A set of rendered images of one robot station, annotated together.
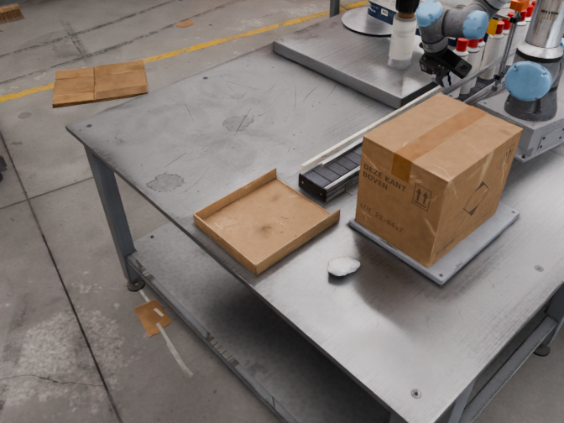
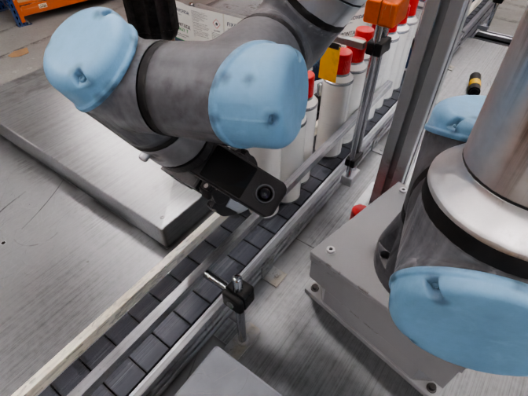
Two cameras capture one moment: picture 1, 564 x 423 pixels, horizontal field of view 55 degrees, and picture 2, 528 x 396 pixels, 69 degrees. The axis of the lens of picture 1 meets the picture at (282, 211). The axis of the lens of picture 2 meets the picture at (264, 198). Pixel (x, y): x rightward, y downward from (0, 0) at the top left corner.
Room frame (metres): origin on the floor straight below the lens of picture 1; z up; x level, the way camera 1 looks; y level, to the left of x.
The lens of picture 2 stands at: (1.23, -0.50, 1.36)
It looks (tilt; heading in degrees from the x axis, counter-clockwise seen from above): 46 degrees down; 348
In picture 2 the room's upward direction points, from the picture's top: straight up
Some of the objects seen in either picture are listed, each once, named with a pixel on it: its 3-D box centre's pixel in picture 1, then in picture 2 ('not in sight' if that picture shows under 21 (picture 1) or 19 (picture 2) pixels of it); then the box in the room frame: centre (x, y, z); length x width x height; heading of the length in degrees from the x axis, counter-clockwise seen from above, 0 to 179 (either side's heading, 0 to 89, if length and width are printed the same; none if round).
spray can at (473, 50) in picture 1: (467, 65); (287, 148); (1.69, -0.64, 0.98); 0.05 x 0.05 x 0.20
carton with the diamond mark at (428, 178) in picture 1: (433, 177); not in sight; (1.07, -0.38, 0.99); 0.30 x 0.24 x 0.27; 131
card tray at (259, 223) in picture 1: (266, 216); not in sight; (1.09, 0.04, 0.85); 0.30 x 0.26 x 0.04; 132
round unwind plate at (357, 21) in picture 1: (377, 20); not in sight; (2.32, -0.43, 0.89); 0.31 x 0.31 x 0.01
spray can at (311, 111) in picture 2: (473, 59); (298, 130); (1.73, -0.67, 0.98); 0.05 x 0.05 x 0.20
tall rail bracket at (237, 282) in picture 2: not in sight; (226, 304); (1.48, -0.51, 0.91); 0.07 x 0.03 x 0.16; 42
